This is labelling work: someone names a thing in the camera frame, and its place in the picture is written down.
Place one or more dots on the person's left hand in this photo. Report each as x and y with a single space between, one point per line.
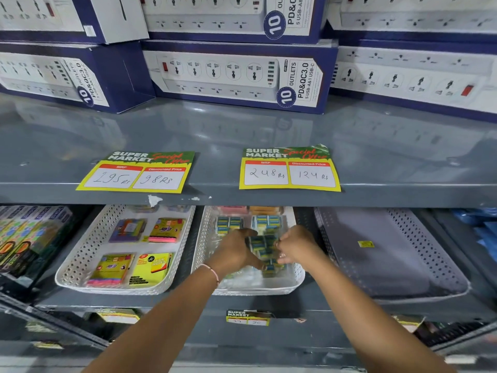
233 250

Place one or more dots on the person's right hand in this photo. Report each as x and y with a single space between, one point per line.
301 244

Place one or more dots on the person's right fingers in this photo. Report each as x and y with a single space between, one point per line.
281 248

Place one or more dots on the person's left fingers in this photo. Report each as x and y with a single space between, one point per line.
257 264

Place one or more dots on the bundle of blue yellow packets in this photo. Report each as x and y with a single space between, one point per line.
267 252

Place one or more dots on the person's right forearm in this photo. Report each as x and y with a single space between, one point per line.
369 318

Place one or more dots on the person's left forearm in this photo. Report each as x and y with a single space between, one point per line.
155 326

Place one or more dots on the white perforated plastic basket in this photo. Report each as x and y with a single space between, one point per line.
77 268
388 260
248 285

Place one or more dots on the flat pack of blue packets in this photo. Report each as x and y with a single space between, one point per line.
229 225
268 223

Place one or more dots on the orange stationery pack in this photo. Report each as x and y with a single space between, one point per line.
266 209

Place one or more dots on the small shelf price label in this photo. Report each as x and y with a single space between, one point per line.
407 323
248 317
118 315

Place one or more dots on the pink stationery pack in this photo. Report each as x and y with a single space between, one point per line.
232 209

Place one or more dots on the grey metal shelf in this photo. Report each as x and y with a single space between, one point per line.
388 151
310 306

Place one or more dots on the yellow green price tag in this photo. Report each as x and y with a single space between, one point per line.
289 170
136 172

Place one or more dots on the small yellow sticker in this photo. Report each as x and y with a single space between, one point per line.
366 244

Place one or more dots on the yellow pink sticky note pack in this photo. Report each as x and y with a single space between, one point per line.
167 230

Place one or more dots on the yellow black sticky note pack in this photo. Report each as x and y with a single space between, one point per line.
151 268

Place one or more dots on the purple sticky note pack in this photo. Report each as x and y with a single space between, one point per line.
128 230

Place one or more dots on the multicolour sticky note pack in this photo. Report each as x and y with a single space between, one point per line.
110 269

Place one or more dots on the stack of power strip boxes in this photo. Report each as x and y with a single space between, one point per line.
233 69

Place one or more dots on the blue plastic packets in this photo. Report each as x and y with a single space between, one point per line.
479 229

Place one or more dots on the row of colourful slim boxes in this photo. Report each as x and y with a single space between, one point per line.
27 236

